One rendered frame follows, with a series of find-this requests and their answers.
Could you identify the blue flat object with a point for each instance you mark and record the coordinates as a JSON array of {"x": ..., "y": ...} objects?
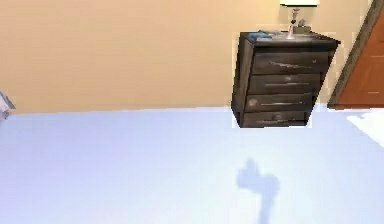
[{"x": 261, "y": 34}]

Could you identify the brown wooden room door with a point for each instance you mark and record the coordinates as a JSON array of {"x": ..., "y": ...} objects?
[{"x": 365, "y": 73}]

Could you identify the grey white cloth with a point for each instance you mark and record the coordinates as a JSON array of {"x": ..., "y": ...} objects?
[{"x": 4, "y": 105}]

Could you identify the white shade table lamp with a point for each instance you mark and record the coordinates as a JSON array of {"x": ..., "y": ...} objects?
[{"x": 292, "y": 23}]

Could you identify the dark brown chest of drawers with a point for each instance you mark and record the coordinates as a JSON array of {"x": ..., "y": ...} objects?
[{"x": 280, "y": 83}]

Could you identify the grey small box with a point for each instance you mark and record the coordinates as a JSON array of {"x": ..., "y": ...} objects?
[{"x": 302, "y": 28}]

